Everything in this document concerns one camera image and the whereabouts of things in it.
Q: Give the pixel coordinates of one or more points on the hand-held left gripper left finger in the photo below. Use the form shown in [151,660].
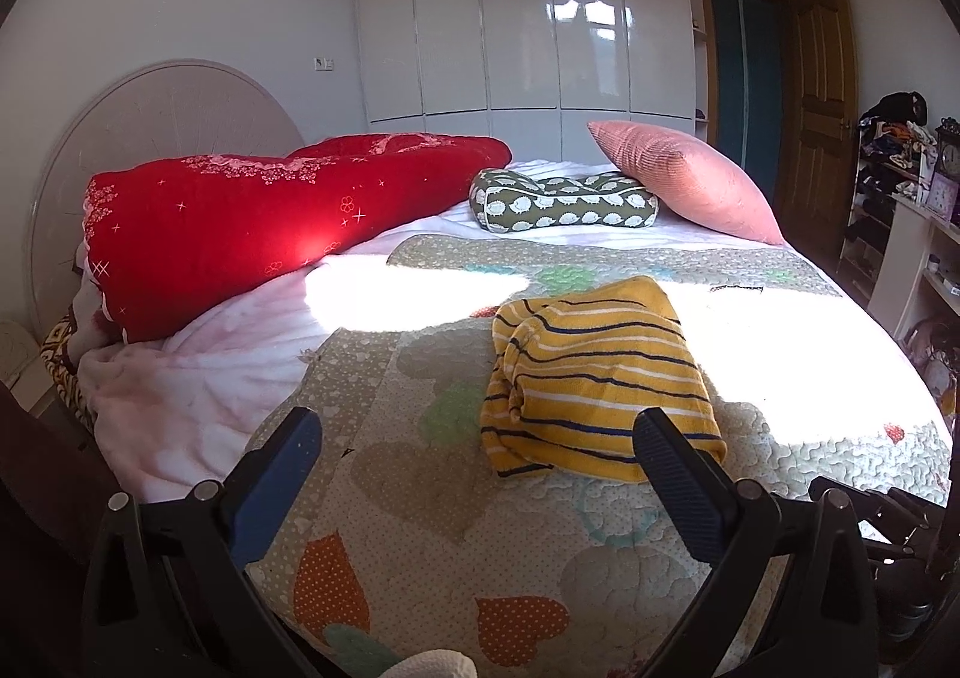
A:
[277,475]

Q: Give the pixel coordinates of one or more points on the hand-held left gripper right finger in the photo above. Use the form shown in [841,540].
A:
[675,490]

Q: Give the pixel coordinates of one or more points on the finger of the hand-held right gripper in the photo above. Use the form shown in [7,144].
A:
[892,505]

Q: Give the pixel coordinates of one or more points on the yellow striped sweater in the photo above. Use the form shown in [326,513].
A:
[592,378]

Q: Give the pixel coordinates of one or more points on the dark clothes pile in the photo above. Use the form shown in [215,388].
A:
[896,123]

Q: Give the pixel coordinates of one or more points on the pale pink fleece blanket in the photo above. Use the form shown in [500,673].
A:
[202,378]

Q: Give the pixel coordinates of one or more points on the heart-patterned quilt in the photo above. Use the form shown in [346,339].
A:
[420,498]

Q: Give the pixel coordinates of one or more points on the brown patterned cloth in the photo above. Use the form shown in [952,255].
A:
[64,363]

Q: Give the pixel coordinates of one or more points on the white shelf unit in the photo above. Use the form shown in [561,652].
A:
[911,258]

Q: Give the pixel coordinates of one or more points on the white textured cloth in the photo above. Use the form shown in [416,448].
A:
[439,667]

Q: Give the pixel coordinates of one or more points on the red floral duvet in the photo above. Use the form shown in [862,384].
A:
[225,220]

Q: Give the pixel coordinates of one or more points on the green sheep-print pillow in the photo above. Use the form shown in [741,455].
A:
[562,205]

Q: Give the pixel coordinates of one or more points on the small table clock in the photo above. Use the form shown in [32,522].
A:
[949,153]

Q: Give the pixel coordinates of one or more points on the round white headboard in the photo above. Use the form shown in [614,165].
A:
[172,115]

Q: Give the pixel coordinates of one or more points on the wooden door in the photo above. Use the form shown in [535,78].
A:
[821,123]

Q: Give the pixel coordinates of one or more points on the white glossy wardrobe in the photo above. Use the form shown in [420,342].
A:
[525,10]

